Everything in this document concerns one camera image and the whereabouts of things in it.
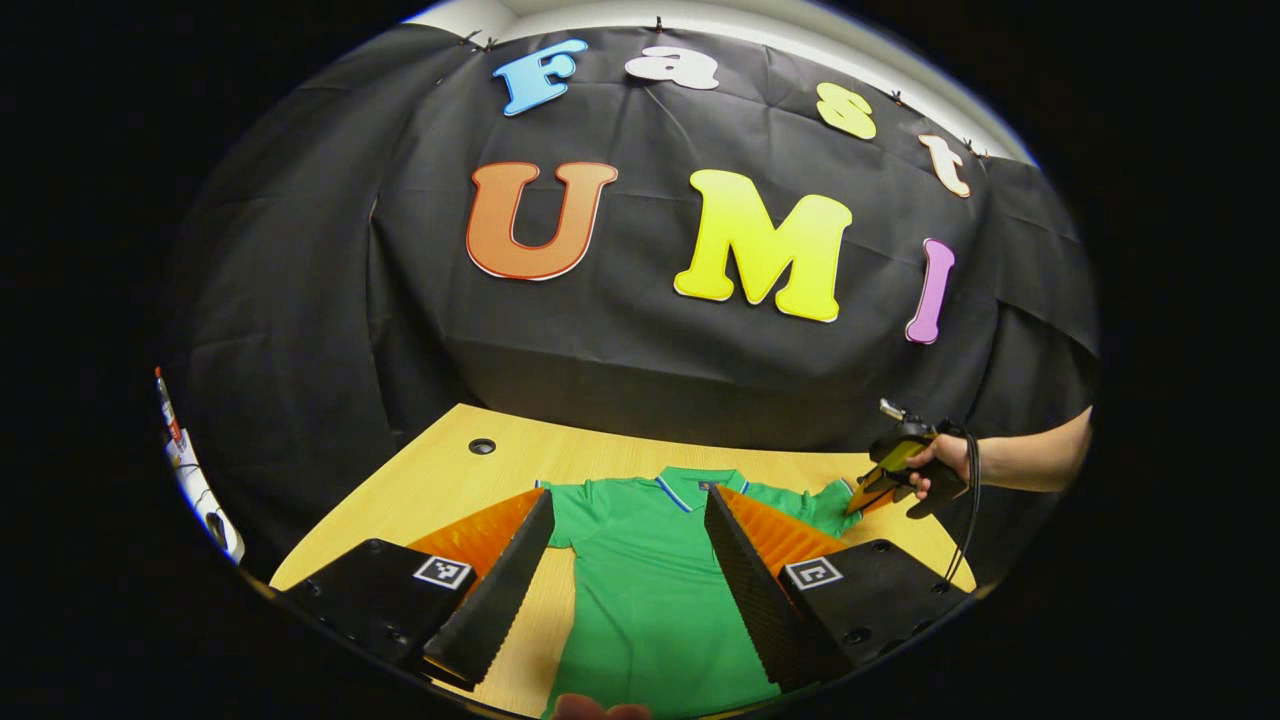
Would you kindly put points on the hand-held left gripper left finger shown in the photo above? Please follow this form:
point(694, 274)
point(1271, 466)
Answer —
point(500, 600)

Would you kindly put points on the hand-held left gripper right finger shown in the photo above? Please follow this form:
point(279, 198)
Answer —
point(755, 600)

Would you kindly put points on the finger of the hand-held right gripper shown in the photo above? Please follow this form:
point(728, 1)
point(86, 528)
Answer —
point(872, 493)

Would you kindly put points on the green T-shirt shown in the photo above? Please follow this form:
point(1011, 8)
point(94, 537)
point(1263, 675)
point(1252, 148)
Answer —
point(640, 600)

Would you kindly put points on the black backdrop cloth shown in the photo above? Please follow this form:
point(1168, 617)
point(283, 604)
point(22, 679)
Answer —
point(600, 350)

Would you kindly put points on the row of black cloth clips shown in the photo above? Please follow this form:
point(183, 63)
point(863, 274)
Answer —
point(658, 23)

